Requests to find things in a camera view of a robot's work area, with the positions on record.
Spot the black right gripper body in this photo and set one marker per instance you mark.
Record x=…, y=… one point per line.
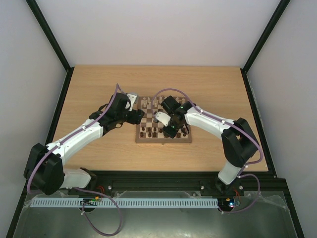
x=172, y=124

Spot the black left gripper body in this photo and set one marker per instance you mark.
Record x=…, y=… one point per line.
x=134, y=119

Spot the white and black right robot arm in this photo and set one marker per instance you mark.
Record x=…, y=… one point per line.
x=238, y=140

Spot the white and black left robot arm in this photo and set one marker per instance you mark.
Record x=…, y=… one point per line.
x=45, y=166

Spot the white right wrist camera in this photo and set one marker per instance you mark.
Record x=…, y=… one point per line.
x=162, y=118

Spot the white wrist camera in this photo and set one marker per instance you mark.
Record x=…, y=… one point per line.
x=132, y=100
x=162, y=118

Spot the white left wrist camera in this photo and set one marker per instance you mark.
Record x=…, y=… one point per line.
x=132, y=100

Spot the light blue slotted cable duct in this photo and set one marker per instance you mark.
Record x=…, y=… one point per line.
x=125, y=203

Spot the black aluminium frame rail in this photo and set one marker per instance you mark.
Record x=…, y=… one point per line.
x=206, y=183

